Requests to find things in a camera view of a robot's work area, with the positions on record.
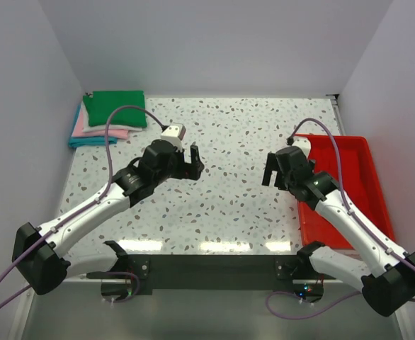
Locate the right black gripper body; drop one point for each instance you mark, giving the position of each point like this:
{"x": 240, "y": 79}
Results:
{"x": 285, "y": 178}

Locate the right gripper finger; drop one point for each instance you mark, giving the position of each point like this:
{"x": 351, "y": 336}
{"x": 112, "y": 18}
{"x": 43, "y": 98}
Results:
{"x": 271, "y": 162}
{"x": 267, "y": 178}

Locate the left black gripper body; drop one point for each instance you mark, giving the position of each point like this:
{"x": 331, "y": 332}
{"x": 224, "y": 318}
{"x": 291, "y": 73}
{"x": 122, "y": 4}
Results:
{"x": 176, "y": 168}

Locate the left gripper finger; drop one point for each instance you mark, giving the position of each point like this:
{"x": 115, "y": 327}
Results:
{"x": 195, "y": 157}
{"x": 197, "y": 168}

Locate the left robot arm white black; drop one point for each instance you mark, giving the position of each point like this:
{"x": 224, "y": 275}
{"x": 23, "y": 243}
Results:
{"x": 41, "y": 254}

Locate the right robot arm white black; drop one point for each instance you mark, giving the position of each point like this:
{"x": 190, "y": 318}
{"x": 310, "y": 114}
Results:
{"x": 385, "y": 272}

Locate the red plastic bin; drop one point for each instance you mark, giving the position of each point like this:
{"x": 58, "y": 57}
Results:
{"x": 360, "y": 182}

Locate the green folded t shirt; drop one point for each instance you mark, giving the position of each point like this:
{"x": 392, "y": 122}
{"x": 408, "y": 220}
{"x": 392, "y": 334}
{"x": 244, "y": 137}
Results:
{"x": 100, "y": 104}

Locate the pink folded t shirt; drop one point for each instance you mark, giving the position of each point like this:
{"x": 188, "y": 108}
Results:
{"x": 81, "y": 123}

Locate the teal folded t shirt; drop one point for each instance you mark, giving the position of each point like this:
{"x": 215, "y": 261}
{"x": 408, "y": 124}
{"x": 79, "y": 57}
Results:
{"x": 86, "y": 139}

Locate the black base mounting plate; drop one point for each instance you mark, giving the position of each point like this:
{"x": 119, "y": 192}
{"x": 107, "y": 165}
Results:
{"x": 144, "y": 273}

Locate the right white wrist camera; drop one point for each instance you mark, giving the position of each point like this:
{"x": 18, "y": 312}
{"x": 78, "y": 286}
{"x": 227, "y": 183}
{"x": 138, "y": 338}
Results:
{"x": 299, "y": 145}

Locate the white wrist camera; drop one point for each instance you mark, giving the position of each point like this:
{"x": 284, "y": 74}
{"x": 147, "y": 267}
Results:
{"x": 174, "y": 134}
{"x": 299, "y": 145}

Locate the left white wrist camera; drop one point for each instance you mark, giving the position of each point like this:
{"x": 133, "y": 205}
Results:
{"x": 174, "y": 134}

